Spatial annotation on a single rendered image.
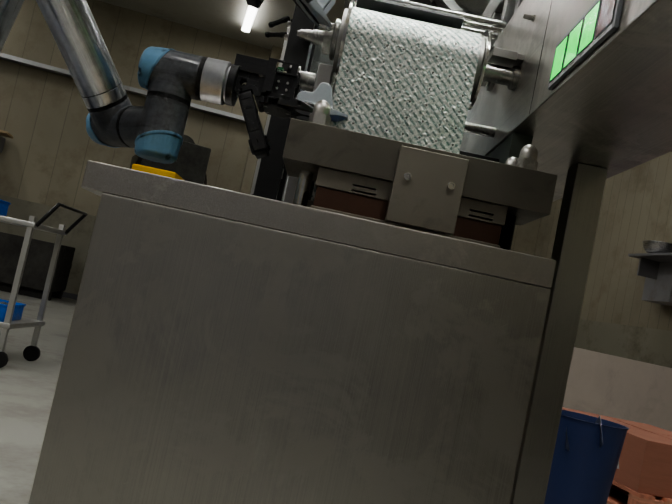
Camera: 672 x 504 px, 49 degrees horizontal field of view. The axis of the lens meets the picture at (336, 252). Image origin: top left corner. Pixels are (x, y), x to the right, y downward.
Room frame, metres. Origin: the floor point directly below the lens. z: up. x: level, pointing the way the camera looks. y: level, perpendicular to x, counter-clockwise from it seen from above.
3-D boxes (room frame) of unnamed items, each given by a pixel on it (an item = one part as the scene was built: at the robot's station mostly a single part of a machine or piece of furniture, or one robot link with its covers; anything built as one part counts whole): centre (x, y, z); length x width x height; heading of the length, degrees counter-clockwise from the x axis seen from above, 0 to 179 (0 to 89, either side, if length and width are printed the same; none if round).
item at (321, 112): (1.10, 0.07, 1.05); 0.04 x 0.04 x 0.04
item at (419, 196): (1.06, -0.11, 0.97); 0.10 x 0.03 x 0.11; 90
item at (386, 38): (1.46, -0.06, 1.16); 0.39 x 0.23 x 0.51; 0
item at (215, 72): (1.27, 0.26, 1.11); 0.08 x 0.05 x 0.08; 0
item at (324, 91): (1.25, 0.08, 1.11); 0.09 x 0.03 x 0.06; 89
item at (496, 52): (1.33, -0.23, 1.28); 0.06 x 0.05 x 0.02; 90
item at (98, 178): (2.27, 0.03, 0.88); 2.52 x 0.66 x 0.04; 0
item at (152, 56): (1.27, 0.34, 1.11); 0.11 x 0.08 x 0.09; 90
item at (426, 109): (1.27, -0.06, 1.11); 0.23 x 0.01 x 0.18; 90
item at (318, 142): (1.15, -0.09, 1.00); 0.40 x 0.16 x 0.06; 90
